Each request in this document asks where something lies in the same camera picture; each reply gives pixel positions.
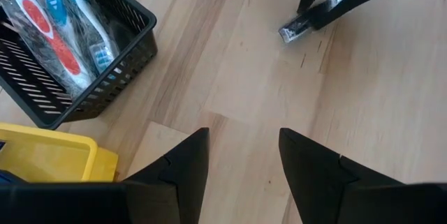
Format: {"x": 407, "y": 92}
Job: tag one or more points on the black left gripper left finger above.
{"x": 157, "y": 199}

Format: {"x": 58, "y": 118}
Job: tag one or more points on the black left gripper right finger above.
{"x": 331, "y": 189}

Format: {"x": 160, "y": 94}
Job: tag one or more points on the silver nail clipper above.
{"x": 300, "y": 28}

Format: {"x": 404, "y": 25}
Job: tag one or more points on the blue white toothbrush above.
{"x": 56, "y": 6}
{"x": 89, "y": 14}

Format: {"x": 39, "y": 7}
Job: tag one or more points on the red white toothbrush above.
{"x": 38, "y": 18}

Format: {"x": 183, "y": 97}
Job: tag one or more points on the yellow plastic basket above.
{"x": 52, "y": 157}

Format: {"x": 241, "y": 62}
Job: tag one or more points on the black plastic basket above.
{"x": 138, "y": 51}

